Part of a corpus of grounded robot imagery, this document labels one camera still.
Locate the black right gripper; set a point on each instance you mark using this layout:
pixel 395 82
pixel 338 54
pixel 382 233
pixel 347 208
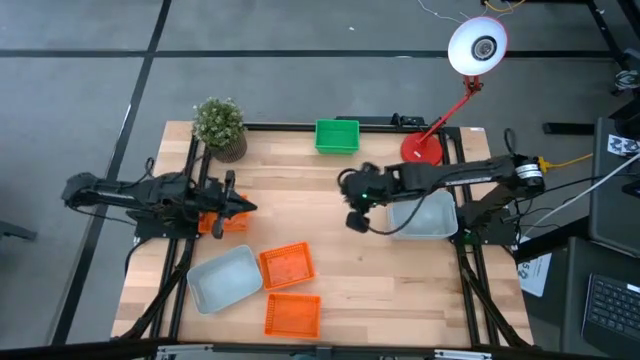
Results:
pixel 372 187

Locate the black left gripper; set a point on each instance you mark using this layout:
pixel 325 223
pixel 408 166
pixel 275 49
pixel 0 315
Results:
pixel 222 205

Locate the orange plastic basket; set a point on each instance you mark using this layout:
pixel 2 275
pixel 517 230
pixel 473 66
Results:
pixel 236 225
pixel 287 267
pixel 292 316

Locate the grey plastic basket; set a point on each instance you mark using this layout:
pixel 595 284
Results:
pixel 435 220
pixel 225 280

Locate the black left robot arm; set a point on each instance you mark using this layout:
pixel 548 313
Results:
pixel 125 192

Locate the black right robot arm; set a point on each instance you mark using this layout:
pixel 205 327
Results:
pixel 465 172

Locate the green plastic basket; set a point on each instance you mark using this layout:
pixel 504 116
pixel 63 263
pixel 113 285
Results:
pixel 337 137

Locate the brown woven plant pot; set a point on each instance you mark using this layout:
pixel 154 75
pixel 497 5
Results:
pixel 232 151

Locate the red desk lamp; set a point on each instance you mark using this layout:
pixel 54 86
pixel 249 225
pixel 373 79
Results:
pixel 422 150

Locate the small green artificial plant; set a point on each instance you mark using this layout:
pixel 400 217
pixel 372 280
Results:
pixel 218 120

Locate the white printed paper sheet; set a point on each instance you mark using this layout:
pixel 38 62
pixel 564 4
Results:
pixel 535 275

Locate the black metal bar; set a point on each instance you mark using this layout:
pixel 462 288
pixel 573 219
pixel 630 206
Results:
pixel 567 128

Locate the dark side table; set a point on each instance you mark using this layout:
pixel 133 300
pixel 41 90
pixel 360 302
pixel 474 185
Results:
pixel 572 300

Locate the dark grey case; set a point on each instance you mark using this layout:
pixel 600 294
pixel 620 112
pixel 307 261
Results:
pixel 612 215

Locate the black white marker tag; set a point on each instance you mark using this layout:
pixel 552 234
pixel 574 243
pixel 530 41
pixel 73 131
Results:
pixel 622 146

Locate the black keyboard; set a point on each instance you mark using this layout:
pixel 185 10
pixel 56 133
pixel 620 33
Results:
pixel 612 310

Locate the black metal stand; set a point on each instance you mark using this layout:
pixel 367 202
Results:
pixel 605 35

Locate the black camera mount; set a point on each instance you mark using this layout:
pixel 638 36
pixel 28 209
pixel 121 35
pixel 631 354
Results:
pixel 410 121

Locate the silver metal bracket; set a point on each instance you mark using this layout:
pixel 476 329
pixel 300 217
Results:
pixel 185 352
pixel 462 355

